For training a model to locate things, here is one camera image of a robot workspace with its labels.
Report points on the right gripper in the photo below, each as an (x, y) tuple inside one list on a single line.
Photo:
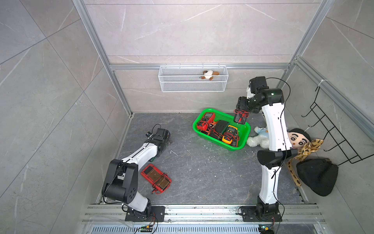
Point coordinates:
[(240, 105)]

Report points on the yellow multimeter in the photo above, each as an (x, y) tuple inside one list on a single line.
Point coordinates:
[(230, 135)]

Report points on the green plastic basket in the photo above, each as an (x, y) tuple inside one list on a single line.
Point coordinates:
[(243, 130)]

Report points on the small black multimeter with leads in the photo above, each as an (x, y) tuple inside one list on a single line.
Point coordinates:
[(240, 116)]

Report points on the orange grey Victor multimeter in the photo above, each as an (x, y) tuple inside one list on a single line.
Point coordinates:
[(233, 142)]

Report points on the black fabric bag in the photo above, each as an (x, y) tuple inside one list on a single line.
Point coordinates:
[(320, 175)]

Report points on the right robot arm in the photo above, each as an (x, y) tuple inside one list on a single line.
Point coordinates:
[(269, 101)]

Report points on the small brown white plush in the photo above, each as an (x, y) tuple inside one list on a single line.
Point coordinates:
[(209, 75)]

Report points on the cartoon boy plush doll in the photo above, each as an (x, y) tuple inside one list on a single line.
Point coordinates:
[(298, 138)]

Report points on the red multimeter case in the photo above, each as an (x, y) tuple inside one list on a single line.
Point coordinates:
[(159, 180)]

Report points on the leopard print cloth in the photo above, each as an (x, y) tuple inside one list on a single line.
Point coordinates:
[(303, 153)]

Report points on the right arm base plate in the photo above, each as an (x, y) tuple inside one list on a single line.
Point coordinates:
[(258, 214)]

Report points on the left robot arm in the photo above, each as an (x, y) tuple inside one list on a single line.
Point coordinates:
[(121, 180)]

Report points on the white blue plush bear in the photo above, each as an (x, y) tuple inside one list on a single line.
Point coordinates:
[(261, 139)]

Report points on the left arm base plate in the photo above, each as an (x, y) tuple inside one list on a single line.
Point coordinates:
[(157, 212)]

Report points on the red multimeter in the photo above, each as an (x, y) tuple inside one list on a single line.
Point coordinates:
[(205, 122)]

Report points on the white wire wall basket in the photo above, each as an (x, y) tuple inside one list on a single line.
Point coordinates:
[(186, 78)]

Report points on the black wire wall rack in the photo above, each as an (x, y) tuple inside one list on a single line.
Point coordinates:
[(332, 132)]

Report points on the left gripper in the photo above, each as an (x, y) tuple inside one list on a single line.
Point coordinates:
[(167, 142)]

